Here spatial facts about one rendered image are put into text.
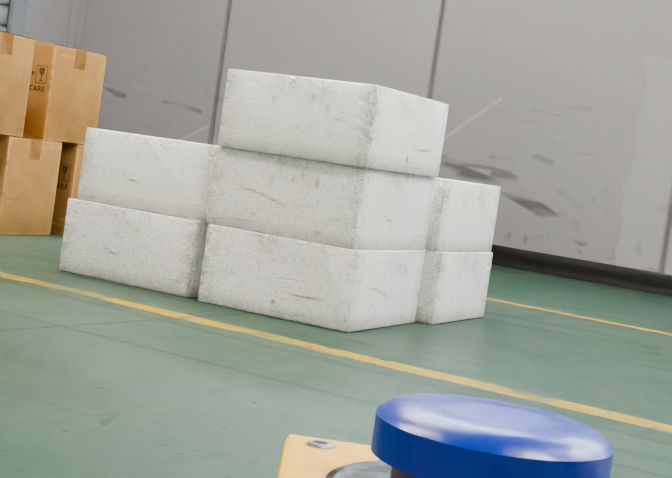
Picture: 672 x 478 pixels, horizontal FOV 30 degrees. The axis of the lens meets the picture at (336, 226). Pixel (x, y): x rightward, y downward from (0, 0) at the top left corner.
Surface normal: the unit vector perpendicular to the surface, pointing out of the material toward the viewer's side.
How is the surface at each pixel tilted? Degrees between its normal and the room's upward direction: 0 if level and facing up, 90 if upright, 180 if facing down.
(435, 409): 0
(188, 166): 90
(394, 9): 90
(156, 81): 90
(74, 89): 90
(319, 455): 0
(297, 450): 0
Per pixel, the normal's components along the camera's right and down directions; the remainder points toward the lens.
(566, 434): 0.19, -0.98
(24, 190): 0.87, 0.15
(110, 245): -0.47, -0.02
